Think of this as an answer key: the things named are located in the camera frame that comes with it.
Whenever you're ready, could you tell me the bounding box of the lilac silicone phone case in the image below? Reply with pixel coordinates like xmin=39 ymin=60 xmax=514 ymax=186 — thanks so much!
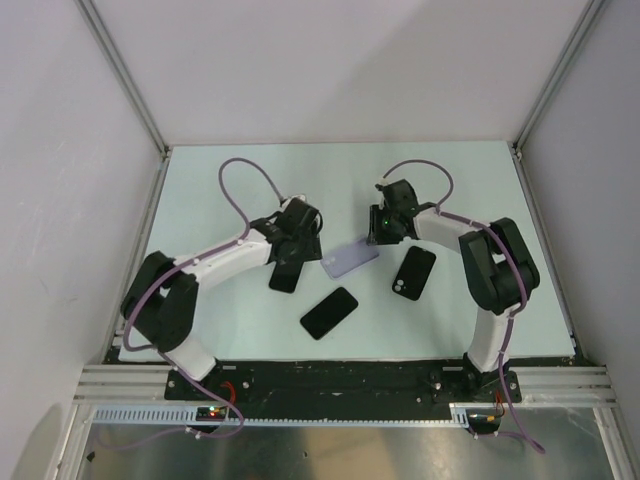
xmin=321 ymin=236 xmax=380 ymax=280

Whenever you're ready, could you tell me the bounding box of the black smartphone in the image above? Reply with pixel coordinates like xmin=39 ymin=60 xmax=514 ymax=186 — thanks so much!
xmin=268 ymin=262 xmax=303 ymax=294
xmin=300 ymin=287 xmax=359 ymax=341

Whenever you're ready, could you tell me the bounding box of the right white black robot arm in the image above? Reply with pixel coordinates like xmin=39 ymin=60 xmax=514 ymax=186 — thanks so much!
xmin=367 ymin=180 xmax=540 ymax=401

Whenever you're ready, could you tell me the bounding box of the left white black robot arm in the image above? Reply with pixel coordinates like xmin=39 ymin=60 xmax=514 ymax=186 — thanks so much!
xmin=120 ymin=195 xmax=323 ymax=399

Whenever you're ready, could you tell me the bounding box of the black phone case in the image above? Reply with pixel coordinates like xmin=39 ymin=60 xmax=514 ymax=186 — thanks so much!
xmin=392 ymin=246 xmax=437 ymax=301

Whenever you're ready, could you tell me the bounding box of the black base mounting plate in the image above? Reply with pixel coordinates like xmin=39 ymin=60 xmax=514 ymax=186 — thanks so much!
xmin=164 ymin=361 xmax=522 ymax=422

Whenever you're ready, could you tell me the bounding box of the left controller board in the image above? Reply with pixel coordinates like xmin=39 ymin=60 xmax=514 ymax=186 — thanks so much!
xmin=195 ymin=406 xmax=228 ymax=422

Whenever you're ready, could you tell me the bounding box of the controller board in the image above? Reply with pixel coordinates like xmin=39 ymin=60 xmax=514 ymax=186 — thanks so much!
xmin=195 ymin=406 xmax=228 ymax=422
xmin=468 ymin=412 xmax=502 ymax=436

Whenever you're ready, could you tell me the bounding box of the right controller board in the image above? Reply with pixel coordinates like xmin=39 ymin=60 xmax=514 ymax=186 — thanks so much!
xmin=468 ymin=412 xmax=502 ymax=436

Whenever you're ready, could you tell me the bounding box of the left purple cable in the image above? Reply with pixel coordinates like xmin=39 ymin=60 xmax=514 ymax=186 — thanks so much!
xmin=123 ymin=158 xmax=296 ymax=441

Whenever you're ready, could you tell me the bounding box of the grey slotted cable duct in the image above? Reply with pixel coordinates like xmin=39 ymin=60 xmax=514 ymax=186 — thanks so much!
xmin=93 ymin=405 xmax=469 ymax=428

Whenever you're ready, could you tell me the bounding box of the right aluminium frame post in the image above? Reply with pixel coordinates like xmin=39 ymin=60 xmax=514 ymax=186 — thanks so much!
xmin=511 ymin=0 xmax=610 ymax=161

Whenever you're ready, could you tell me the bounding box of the aluminium frame post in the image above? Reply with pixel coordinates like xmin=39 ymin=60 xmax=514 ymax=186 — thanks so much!
xmin=511 ymin=0 xmax=610 ymax=161
xmin=74 ymin=0 xmax=171 ymax=156

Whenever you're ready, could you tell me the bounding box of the left aluminium frame post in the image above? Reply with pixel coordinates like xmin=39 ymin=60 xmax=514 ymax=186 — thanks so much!
xmin=74 ymin=0 xmax=171 ymax=156

